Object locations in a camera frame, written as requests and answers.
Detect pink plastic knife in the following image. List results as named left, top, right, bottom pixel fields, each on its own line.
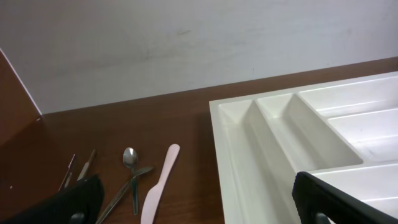
left=140, top=144, right=180, bottom=224

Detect dark steel teaspoon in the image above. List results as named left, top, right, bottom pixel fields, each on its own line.
left=95, top=166, right=154, bottom=224

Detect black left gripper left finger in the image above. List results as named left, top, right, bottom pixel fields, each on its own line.
left=3, top=174, right=104, bottom=224

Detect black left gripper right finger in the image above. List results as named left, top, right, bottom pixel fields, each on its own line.
left=292, top=172, right=397, bottom=224

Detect white plastic cutlery tray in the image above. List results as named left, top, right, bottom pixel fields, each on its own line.
left=210, top=72, right=397, bottom=223

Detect steel tweezers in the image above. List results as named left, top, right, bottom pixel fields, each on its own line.
left=57, top=149, right=98, bottom=192

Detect small steel teaspoon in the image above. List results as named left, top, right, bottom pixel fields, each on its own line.
left=123, top=147, right=139, bottom=215

